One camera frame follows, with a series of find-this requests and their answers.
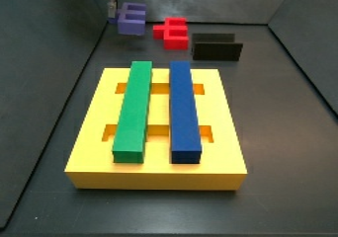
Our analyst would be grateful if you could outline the purple interlocking block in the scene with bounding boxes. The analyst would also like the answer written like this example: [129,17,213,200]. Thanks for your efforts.
[108,2,146,36]

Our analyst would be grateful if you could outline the black angle fixture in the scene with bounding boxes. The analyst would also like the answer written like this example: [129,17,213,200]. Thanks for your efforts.
[190,34,243,61]

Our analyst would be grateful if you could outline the yellow slotted board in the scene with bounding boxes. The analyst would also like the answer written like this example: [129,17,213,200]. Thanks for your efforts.
[64,68,247,191]

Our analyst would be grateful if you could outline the red interlocking block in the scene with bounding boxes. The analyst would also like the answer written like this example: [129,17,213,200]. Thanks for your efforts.
[153,17,188,50]

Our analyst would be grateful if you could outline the green bar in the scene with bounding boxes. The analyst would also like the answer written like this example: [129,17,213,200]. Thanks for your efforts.
[112,61,152,163]

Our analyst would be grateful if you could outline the blue bar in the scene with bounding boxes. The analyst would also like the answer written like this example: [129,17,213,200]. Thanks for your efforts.
[168,61,201,164]

